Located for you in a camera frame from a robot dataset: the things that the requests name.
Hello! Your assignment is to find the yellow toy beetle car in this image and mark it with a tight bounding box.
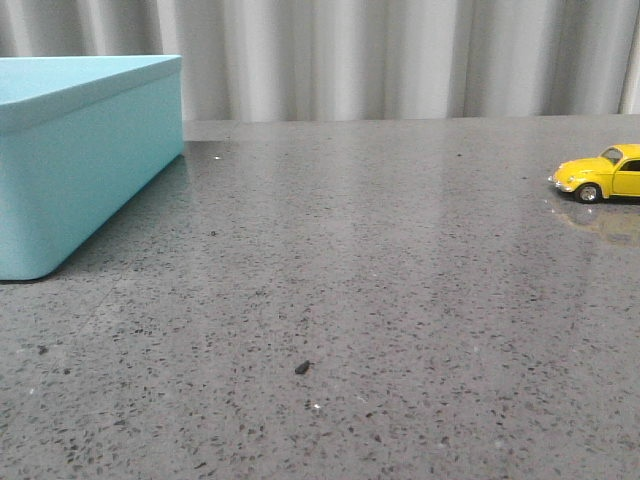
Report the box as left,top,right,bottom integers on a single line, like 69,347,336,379
548,144,640,204

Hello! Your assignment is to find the grey pleated curtain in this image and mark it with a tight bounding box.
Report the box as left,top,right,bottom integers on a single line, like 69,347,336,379
1,1,639,122

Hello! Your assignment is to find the light blue storage box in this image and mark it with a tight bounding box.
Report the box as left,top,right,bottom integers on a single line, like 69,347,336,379
1,55,183,281

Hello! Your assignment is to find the small black debris piece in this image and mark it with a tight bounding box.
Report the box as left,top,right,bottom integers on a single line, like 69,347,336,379
294,360,311,375

